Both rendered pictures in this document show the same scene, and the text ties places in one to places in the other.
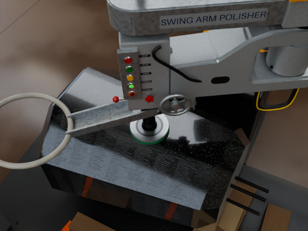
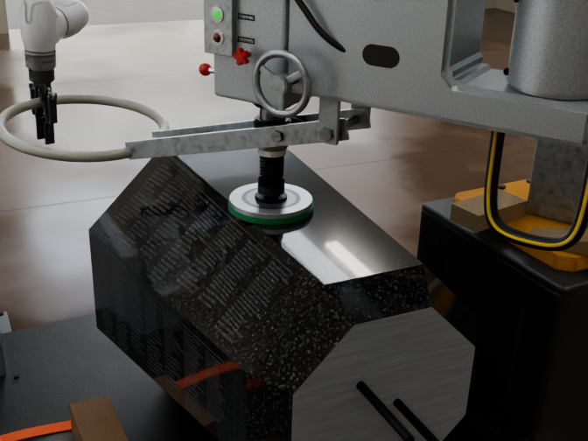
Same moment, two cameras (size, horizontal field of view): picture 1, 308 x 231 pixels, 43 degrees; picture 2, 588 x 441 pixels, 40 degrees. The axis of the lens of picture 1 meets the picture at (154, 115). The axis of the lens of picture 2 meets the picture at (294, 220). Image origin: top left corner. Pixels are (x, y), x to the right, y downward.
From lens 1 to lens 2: 1.44 m
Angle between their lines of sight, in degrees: 38
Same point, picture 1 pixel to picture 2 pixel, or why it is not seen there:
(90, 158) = (152, 236)
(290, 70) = (534, 70)
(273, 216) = not seen: outside the picture
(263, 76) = (481, 86)
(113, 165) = (173, 254)
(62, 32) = not seen: hidden behind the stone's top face
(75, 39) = not seen: hidden behind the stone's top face
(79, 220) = (95, 406)
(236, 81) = (414, 70)
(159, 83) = (267, 27)
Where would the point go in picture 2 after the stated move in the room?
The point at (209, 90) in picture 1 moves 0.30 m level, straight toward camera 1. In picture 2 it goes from (360, 83) to (252, 108)
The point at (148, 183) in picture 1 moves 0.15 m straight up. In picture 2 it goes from (200, 297) to (199, 241)
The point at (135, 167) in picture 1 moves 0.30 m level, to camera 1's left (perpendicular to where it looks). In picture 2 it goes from (200, 262) to (115, 231)
